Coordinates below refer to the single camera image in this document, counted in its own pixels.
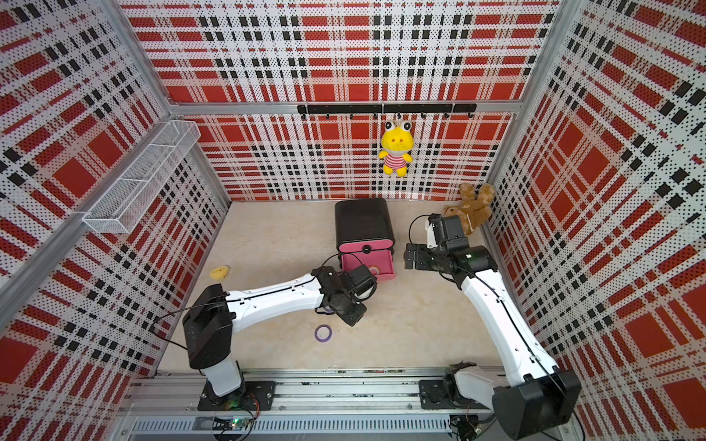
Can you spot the black hook rail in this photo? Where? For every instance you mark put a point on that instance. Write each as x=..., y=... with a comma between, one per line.
x=374, y=109

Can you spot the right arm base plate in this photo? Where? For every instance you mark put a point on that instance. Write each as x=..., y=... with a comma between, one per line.
x=434, y=395

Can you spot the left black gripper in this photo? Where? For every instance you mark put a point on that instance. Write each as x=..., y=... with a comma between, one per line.
x=354, y=318

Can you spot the black pink drawer cabinet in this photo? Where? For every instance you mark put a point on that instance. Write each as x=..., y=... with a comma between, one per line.
x=364, y=235

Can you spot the yellow frog plush toy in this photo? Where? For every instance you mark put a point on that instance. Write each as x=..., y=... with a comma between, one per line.
x=397, y=144

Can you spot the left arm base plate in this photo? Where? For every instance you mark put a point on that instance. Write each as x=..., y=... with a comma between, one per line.
x=252, y=396

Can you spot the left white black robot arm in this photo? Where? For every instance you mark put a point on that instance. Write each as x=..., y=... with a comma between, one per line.
x=218, y=314

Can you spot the aluminium front rail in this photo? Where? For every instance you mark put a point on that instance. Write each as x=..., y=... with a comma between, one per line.
x=308, y=404

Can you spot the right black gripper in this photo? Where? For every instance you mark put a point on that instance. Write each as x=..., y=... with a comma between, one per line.
x=421, y=261

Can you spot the white wire mesh shelf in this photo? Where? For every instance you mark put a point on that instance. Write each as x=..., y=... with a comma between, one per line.
x=122, y=206

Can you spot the small yellow toy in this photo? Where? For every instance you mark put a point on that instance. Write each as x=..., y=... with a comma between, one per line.
x=219, y=273

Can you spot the brown teddy bear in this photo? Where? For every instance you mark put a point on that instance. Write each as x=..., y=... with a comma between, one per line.
x=475, y=206

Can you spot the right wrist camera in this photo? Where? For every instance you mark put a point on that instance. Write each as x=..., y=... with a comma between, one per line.
x=431, y=227

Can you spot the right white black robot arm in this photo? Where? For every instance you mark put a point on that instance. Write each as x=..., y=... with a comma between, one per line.
x=532, y=395

